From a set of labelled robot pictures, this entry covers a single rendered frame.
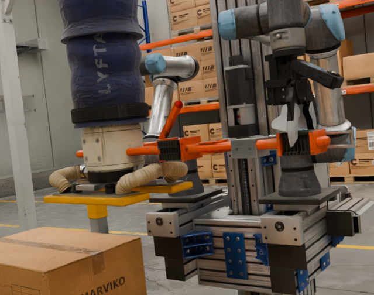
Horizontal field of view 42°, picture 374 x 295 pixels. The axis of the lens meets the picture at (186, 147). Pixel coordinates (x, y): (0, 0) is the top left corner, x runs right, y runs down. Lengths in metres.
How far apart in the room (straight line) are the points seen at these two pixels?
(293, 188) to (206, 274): 0.52
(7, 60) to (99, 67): 3.46
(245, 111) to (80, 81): 0.75
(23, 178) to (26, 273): 3.22
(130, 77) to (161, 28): 10.61
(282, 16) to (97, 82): 0.54
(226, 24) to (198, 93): 8.49
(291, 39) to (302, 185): 0.76
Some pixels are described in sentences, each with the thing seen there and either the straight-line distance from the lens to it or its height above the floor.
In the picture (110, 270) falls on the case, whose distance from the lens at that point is 1.67.
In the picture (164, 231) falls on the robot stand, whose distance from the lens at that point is 1.90.
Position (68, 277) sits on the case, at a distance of 1.56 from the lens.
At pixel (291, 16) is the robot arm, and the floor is 1.54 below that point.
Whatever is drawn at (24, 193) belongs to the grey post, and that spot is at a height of 0.82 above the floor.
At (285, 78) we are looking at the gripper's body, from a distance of 1.10.
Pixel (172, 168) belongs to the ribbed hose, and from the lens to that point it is 1.35.
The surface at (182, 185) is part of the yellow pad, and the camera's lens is 1.42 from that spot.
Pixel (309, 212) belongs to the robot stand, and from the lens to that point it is 1.72.
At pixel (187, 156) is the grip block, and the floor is 1.25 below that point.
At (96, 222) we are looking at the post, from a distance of 2.31.
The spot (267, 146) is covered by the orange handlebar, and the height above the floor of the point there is 1.26.
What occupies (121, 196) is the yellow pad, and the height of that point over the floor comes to 1.16.
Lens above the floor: 1.34
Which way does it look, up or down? 3 degrees down
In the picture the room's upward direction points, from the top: 6 degrees counter-clockwise
